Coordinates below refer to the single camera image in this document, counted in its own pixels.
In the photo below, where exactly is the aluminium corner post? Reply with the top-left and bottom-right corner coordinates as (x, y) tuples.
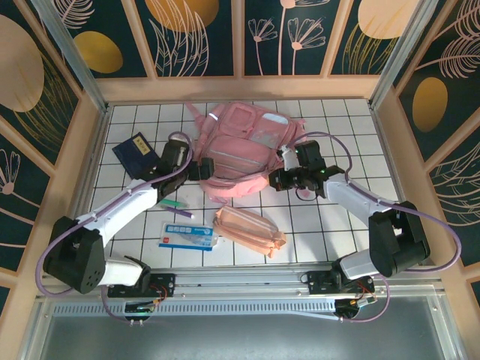
(30, 0), (110, 113)
(368, 0), (440, 110)

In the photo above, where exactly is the peach pink pencil case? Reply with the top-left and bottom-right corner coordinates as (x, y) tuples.
(211, 204), (288, 260)

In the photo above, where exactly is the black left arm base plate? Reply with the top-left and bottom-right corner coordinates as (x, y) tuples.
(106, 272), (177, 299)

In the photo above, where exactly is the blue white stationery packet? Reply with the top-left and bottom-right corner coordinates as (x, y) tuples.
(158, 221), (219, 251)

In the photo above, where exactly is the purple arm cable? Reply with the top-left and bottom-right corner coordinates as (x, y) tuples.
(290, 130), (461, 324)
(37, 130), (194, 326)

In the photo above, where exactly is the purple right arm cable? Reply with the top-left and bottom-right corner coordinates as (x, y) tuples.
(290, 130), (461, 324)

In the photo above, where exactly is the grey metal sheet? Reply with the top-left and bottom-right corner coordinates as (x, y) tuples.
(20, 313), (462, 360)

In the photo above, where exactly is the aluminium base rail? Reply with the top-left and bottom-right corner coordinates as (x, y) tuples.
(36, 265), (446, 301)

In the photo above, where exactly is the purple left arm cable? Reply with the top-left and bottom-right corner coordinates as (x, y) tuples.
(37, 130), (194, 326)

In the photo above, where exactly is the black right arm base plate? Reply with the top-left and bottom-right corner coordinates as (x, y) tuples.
(305, 270), (376, 296)

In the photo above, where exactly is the aluminium side rail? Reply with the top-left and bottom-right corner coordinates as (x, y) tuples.
(55, 104), (112, 272)
(369, 104), (428, 266)

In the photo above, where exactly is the perforated cable duct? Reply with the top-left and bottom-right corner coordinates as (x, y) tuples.
(52, 301), (341, 323)

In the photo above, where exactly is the navy blue book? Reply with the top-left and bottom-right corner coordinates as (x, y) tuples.
(112, 130), (161, 180)

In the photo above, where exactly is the pink backpack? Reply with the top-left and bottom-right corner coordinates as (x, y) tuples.
(185, 100), (313, 200)

